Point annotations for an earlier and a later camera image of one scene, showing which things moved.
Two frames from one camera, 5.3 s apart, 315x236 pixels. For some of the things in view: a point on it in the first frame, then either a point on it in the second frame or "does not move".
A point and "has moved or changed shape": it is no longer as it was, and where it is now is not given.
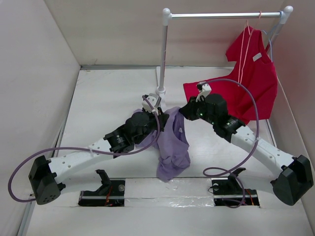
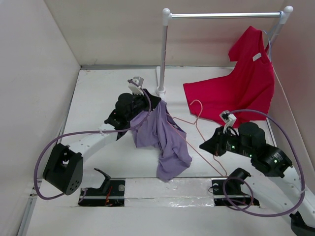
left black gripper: [163, 118] to [155, 100]
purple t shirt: [173, 156] has moved or changed shape
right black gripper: [188, 110] to [212, 145]
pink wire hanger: [246, 42] to [196, 124]
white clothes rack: [167, 15] does not move
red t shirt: [250, 90] does not move
